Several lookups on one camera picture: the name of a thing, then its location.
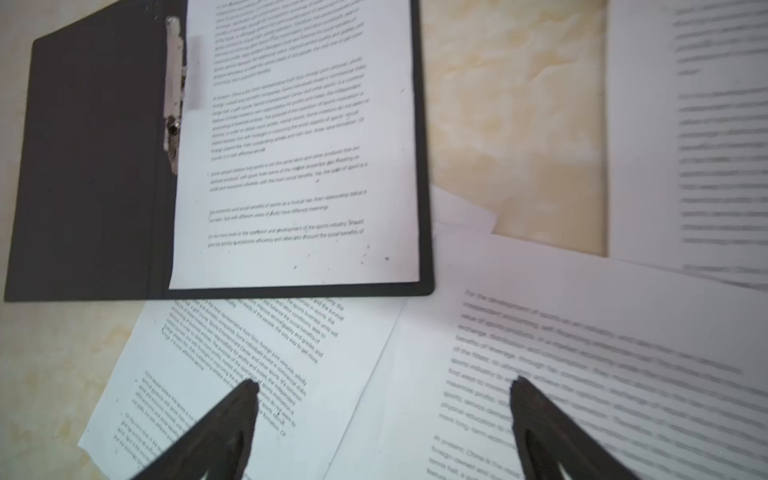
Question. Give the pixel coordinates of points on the blue and black file folder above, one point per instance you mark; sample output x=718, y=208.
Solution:
x=96, y=200

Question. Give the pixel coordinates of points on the printed paper sheet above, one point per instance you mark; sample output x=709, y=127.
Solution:
x=298, y=162
x=311, y=357

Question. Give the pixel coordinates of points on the centre right printed sheet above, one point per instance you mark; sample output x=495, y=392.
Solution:
x=667, y=372

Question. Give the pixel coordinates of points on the sheet under centre sheet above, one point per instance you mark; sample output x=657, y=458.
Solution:
x=450, y=209

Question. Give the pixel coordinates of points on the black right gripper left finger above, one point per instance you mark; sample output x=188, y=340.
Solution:
x=218, y=446

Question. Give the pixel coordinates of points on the far right printed sheet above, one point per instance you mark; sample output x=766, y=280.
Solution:
x=686, y=118

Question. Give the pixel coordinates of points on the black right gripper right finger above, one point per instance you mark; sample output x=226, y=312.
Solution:
x=551, y=445

